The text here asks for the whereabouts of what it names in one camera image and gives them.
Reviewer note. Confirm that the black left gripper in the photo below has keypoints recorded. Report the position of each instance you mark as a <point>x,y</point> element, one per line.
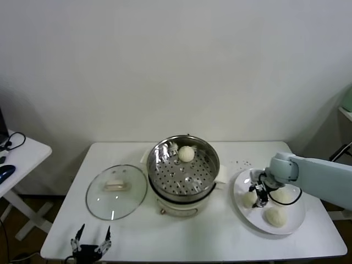
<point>87,253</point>

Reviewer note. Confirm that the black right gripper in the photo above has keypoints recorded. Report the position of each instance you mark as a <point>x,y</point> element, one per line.
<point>267,183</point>

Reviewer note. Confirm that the white steamed baozi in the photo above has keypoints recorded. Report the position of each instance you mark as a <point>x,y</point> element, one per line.
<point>283,195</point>
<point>249,200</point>
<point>187,154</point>
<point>275,217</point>

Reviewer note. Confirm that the light blue right robot arm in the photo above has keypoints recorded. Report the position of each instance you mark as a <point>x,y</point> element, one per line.
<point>316,173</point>

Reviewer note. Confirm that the stainless steel steamer basket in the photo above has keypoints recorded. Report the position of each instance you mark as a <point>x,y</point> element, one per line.
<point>182,173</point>

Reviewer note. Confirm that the white round plate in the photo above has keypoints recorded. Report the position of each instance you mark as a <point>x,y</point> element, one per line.
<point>247,217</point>

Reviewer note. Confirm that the dark scattered crumbs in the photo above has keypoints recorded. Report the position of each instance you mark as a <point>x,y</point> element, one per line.
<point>243,162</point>

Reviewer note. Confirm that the glass pot lid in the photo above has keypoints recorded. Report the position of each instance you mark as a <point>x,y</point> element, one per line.
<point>116,192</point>

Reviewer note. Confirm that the cream electric cooking pot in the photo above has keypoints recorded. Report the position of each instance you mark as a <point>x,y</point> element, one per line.
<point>178,207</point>

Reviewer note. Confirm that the white folding side table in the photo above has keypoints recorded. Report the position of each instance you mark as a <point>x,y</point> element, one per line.
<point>27,156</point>

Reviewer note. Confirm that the blue computer mouse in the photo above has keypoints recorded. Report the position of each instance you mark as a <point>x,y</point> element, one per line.
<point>6,171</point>

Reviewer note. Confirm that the white shelf board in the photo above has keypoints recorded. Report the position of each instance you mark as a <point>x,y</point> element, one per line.
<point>347,112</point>

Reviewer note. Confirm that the pale green object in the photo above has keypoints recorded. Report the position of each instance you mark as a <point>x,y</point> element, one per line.
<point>348,99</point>

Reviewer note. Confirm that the dark laptop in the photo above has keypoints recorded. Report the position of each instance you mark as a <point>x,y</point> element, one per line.
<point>2,126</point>

